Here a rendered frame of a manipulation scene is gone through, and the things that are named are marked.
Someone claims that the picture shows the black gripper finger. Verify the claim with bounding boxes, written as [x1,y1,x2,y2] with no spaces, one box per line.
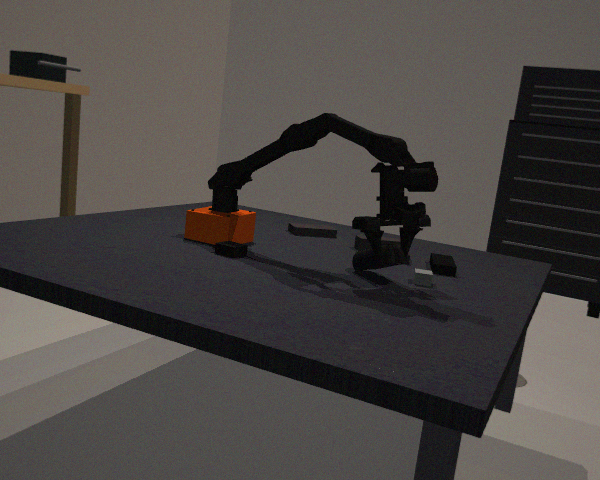
[399,227,423,258]
[360,230,384,260]

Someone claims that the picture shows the dark grey switch panel with green rocker switches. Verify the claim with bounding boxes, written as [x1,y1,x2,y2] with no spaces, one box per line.
[352,244,405,271]

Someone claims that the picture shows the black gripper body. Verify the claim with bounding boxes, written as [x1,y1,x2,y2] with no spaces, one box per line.
[352,192,431,231]

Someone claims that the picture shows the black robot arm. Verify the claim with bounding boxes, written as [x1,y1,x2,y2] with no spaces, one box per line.
[208,113,438,226]

